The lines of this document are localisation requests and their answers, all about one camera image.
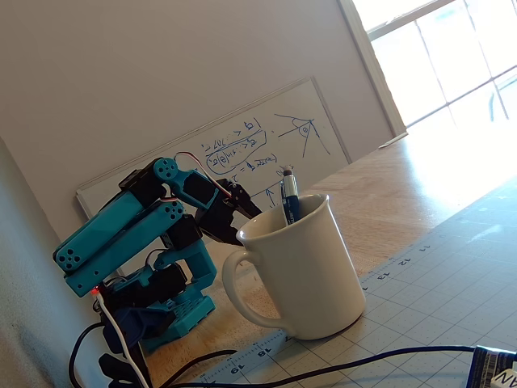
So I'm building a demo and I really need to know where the teal robot base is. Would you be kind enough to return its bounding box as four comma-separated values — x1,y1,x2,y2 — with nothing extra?
95,264,217,352

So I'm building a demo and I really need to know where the white ceramic mug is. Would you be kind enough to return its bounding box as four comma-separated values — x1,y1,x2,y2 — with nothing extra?
221,192,368,341

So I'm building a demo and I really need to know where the grey gridded cutting mat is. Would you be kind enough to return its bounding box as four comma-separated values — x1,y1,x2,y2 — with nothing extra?
193,177,517,388

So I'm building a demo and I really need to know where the black looped cable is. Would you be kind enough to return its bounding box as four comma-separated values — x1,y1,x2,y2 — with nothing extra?
67,321,107,388

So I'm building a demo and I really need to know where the red white servo wire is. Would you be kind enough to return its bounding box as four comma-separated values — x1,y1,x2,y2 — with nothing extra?
159,151,234,203

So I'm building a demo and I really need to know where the bright window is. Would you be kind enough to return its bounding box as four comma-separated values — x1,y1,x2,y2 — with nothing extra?
338,0,517,141

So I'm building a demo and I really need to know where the white cable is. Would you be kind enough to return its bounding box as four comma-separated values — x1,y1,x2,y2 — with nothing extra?
95,290,150,388

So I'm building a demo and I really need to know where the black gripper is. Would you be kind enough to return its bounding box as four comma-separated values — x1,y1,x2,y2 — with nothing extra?
195,178,263,247

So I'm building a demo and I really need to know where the short black curved cable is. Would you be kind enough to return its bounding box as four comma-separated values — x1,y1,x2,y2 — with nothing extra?
159,349,239,388

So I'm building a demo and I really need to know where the long black cable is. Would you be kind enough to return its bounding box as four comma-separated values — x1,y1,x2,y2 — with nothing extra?
177,344,480,388

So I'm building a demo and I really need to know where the dark blue pen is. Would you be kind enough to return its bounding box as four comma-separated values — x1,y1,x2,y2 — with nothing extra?
280,168,301,227

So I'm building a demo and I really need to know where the whiteboard with blue writing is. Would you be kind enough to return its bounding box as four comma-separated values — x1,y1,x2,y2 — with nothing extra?
75,75,351,280

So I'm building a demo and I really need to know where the dark blue clamp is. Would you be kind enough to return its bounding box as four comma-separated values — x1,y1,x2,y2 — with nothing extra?
99,306,174,388

